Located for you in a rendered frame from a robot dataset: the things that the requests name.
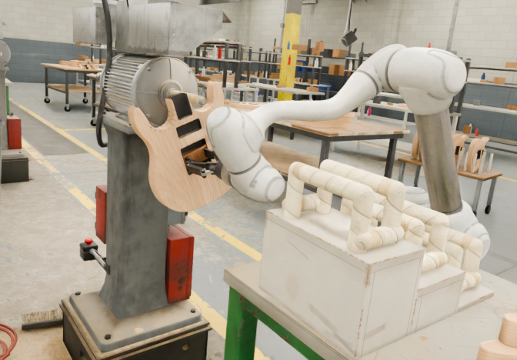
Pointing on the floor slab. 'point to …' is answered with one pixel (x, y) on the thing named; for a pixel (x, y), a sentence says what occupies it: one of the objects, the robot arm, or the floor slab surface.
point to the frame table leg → (239, 330)
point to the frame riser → (172, 351)
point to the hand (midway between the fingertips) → (197, 157)
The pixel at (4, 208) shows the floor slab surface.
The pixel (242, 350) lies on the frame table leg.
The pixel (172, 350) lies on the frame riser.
